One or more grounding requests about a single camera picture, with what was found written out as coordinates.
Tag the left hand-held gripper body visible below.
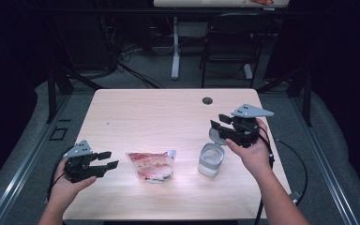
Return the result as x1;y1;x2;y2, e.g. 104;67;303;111
62;140;101;184

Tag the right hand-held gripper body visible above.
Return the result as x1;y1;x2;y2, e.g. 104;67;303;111
229;103;276;149

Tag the clear container with white lid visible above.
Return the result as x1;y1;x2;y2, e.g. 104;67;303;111
198;127;229;178

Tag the red and white spout pouch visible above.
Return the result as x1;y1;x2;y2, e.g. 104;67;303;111
125;149;177;185

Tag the person's left hand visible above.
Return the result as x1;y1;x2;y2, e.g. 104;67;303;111
47;158;98;213

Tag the person's right hand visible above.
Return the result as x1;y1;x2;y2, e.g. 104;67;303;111
224;117;275;181

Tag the black metal stand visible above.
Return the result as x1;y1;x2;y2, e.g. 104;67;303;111
256;67;313;128
46;62;104;125

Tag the white desk leg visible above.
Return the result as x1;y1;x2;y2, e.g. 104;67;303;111
171;16;181;81

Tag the black folding chair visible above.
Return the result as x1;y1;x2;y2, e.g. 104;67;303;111
200;12;276;89

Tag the left hand-held gripper cable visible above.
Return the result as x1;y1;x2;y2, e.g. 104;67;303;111
46;146;76;201

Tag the hand-held gripper cable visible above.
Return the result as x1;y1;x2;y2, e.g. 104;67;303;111
46;146;76;201
254;126;276;225

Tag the right hand-held gripper cable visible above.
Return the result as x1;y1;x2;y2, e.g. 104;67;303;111
254;126;276;225

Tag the aluminium rail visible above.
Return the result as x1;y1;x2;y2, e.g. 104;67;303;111
0;93;73;225
289;93;360;225

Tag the black looped cable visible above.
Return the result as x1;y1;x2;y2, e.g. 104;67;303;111
273;138;308;204

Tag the bundle of black floor cables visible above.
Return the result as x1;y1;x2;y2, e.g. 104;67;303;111
99;15;167;90

